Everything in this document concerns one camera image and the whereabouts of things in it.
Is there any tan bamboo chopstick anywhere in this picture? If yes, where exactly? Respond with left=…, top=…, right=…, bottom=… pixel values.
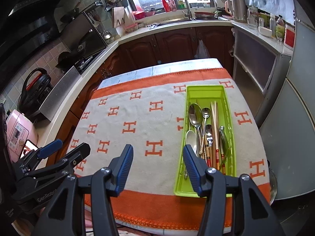
left=202, top=129, right=211, bottom=167

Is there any dark brown chopstick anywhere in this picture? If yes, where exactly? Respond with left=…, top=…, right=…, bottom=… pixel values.
left=214, top=101, right=220, bottom=171

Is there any steel soup spoon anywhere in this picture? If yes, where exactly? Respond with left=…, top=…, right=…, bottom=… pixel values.
left=185, top=130, right=197, bottom=154

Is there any small steel spoon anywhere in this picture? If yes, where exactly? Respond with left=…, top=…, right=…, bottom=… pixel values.
left=201, top=107, right=210, bottom=151

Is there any large steel spoon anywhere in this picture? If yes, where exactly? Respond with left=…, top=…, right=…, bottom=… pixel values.
left=188, top=103, right=202, bottom=157

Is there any brown bamboo chopstick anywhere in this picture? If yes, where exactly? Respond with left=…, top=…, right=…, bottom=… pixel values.
left=210, top=102, right=216, bottom=168

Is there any white kitchen countertop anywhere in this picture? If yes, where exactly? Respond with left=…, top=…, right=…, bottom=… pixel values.
left=36, top=19, right=294, bottom=170

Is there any pink kitchen appliance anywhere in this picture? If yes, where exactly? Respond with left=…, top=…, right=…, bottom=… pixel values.
left=6, top=109, right=38, bottom=163

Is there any steel kitchen faucet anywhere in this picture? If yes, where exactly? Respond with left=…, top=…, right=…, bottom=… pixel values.
left=175, top=0, right=193, bottom=20

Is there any steel backsplash panel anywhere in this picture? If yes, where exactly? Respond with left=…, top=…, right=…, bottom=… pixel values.
left=30, top=66, right=81, bottom=122

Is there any green plastic utensil tray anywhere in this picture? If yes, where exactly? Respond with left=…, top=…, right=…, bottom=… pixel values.
left=173, top=85, right=238, bottom=198

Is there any black red rice cooker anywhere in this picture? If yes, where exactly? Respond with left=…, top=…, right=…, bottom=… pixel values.
left=18, top=68, right=53, bottom=117

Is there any beige orange patterned cloth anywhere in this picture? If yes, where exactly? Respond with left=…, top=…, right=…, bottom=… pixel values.
left=69, top=68, right=270, bottom=235

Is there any steel gas stove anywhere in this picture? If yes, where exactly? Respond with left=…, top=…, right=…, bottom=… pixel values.
left=55, top=46, right=107, bottom=76

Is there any grey refrigerator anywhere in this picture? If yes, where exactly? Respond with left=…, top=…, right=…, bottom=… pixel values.
left=259, top=0, right=315, bottom=200

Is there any grey side cabinet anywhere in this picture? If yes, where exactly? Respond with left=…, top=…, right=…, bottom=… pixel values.
left=232, top=22, right=293, bottom=127

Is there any red bottle on windowsill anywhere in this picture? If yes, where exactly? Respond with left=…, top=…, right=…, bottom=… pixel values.
left=162, top=0, right=171, bottom=12

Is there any smartphone on mount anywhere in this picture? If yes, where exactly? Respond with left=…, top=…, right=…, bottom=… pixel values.
left=19, top=140, right=38, bottom=159

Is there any steel kettle pink handle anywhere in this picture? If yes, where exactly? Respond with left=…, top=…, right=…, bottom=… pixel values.
left=225, top=0, right=247, bottom=23

